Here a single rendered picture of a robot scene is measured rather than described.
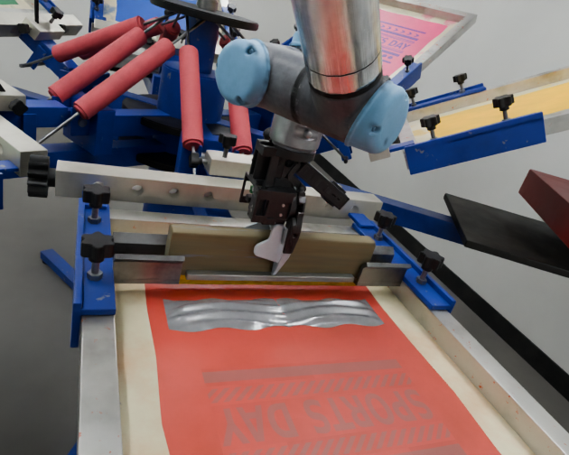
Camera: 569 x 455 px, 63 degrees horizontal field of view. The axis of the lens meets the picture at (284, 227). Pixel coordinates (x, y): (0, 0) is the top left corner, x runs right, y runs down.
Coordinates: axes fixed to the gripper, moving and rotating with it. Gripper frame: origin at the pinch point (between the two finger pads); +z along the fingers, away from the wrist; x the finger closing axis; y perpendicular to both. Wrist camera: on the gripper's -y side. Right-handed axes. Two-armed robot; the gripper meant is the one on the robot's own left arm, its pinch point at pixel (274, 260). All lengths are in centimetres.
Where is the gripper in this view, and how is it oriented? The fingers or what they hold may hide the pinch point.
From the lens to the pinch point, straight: 78.3
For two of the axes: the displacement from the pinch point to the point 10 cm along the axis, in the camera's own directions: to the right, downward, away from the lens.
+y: -9.1, -0.6, -4.1
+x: 3.3, 4.8, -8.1
